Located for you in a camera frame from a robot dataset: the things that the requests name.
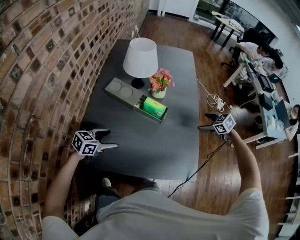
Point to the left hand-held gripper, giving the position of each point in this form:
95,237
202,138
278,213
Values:
84,143

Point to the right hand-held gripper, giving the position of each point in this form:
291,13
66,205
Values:
223,125

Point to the grey long box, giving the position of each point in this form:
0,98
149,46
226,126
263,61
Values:
126,98

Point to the green tissues pack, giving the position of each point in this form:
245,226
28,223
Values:
153,107

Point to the person's left forearm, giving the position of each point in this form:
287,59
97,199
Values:
61,185

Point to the person's right forearm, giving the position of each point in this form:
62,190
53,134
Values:
246,161

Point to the white fluffy animal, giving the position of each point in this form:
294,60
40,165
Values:
242,114

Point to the person's light shoe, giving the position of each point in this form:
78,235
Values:
106,182

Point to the person's dark trousers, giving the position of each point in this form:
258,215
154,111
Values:
131,187

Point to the white office desk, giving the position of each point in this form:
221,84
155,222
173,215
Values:
269,122

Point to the pink flowers in white pot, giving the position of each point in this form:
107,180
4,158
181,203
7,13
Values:
161,80

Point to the black monitor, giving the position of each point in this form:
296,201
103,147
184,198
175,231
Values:
266,83

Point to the white shade table lamp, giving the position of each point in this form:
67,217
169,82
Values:
140,58

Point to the person's white shirt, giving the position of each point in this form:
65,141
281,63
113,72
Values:
154,218

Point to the light table with black legs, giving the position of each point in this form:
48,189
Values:
228,23

